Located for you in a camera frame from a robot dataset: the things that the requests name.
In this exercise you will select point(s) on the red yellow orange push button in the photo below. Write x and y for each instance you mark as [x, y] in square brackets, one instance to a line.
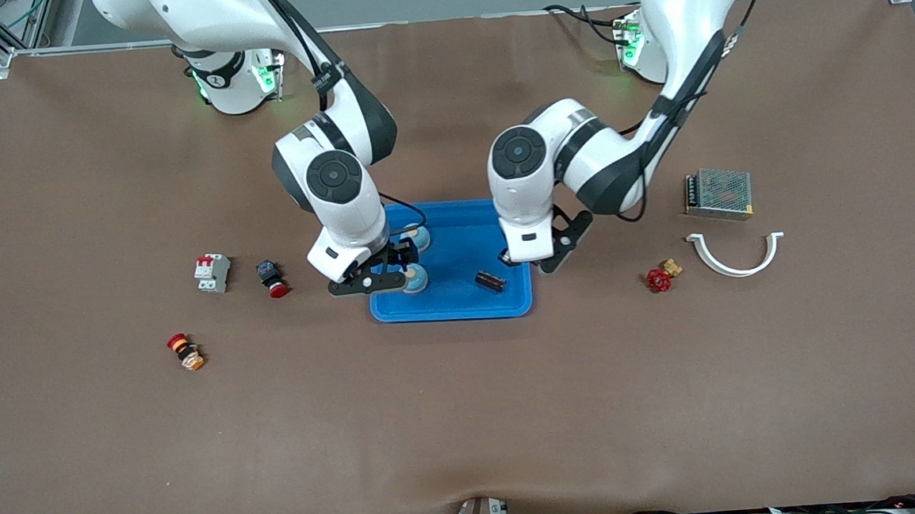
[185, 351]

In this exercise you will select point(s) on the dark brown cylindrical capacitor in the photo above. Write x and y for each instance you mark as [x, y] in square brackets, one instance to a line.
[491, 280]

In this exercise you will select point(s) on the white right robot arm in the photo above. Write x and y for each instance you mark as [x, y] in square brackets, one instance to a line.
[333, 177]

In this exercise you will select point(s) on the white half-round pipe clamp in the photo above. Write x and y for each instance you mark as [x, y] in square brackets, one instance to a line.
[736, 272]

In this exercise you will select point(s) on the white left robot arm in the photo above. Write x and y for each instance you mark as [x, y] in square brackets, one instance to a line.
[519, 154]

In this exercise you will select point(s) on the black red emergency stop button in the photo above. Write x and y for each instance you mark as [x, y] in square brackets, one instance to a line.
[272, 280]

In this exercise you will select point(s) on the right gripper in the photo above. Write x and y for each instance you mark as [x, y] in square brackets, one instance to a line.
[394, 254]

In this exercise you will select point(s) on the white circuit breaker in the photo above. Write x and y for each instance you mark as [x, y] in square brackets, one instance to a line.
[212, 273]

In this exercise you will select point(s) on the blue dome bell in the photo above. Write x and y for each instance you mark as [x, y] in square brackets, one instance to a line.
[418, 282]
[421, 239]

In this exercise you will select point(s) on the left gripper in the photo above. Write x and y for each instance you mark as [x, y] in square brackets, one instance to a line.
[505, 257]

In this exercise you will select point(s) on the metal mesh power supply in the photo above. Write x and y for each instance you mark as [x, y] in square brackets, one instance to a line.
[720, 193]

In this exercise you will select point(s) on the blue plastic tray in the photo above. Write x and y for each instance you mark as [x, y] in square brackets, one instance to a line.
[460, 300]

